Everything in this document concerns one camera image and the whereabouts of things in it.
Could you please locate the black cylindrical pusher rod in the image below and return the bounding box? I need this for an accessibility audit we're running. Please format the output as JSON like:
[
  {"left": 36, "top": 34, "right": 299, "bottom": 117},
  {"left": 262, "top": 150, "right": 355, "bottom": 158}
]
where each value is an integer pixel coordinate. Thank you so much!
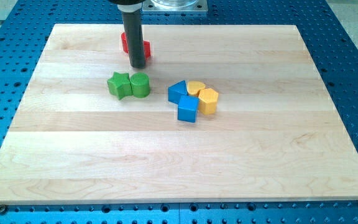
[{"left": 117, "top": 0, "right": 145, "bottom": 68}]

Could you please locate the blue triangle block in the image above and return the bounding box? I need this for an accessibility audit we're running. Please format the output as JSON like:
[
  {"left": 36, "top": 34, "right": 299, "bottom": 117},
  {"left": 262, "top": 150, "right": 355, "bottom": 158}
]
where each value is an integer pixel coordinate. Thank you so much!
[{"left": 168, "top": 80, "right": 188, "bottom": 104}]

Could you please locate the yellow heart block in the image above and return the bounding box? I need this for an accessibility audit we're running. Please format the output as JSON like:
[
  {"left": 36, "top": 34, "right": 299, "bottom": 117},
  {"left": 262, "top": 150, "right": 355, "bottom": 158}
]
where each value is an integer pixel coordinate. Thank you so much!
[{"left": 186, "top": 81, "right": 206, "bottom": 97}]

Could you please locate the red block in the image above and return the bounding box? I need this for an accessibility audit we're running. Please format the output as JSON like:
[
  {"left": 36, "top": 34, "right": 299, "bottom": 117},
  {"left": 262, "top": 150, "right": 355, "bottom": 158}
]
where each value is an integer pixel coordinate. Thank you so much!
[{"left": 121, "top": 32, "right": 151, "bottom": 60}]

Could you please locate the green cylinder block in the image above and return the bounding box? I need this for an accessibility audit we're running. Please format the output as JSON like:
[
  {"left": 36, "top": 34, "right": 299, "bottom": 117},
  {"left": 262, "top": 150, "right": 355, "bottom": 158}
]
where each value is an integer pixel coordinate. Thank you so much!
[{"left": 130, "top": 72, "right": 150, "bottom": 98}]

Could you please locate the green star block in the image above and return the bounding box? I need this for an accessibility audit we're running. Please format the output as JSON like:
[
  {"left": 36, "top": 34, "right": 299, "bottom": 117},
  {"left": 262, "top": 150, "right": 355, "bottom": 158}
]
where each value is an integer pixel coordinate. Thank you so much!
[{"left": 107, "top": 72, "right": 132, "bottom": 100}]

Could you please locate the blue cube block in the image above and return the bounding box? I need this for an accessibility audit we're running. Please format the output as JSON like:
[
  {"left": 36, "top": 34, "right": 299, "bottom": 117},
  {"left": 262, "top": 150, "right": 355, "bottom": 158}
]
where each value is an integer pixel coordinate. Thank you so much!
[{"left": 178, "top": 95, "right": 199, "bottom": 123}]

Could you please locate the yellow pentagon block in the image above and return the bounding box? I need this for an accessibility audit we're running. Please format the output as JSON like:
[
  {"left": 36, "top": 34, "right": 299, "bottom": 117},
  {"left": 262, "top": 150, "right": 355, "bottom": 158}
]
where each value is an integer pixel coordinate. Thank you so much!
[{"left": 198, "top": 88, "right": 219, "bottom": 115}]

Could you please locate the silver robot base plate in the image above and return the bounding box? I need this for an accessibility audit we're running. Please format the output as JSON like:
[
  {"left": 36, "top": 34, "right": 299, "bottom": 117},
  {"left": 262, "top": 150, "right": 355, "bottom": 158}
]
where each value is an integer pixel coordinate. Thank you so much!
[{"left": 142, "top": 0, "right": 208, "bottom": 12}]

